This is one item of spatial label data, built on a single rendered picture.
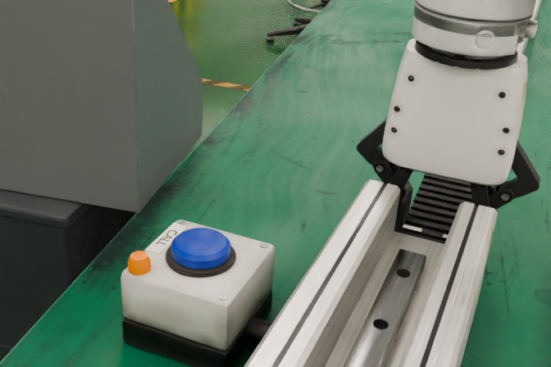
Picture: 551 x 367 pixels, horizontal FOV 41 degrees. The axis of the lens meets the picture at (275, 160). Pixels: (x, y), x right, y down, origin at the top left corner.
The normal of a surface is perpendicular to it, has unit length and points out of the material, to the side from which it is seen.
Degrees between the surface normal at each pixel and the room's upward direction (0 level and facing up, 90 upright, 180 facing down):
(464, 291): 0
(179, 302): 90
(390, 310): 0
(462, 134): 92
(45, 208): 0
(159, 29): 90
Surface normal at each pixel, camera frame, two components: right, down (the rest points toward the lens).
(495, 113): -0.25, 0.40
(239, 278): 0.06, -0.89
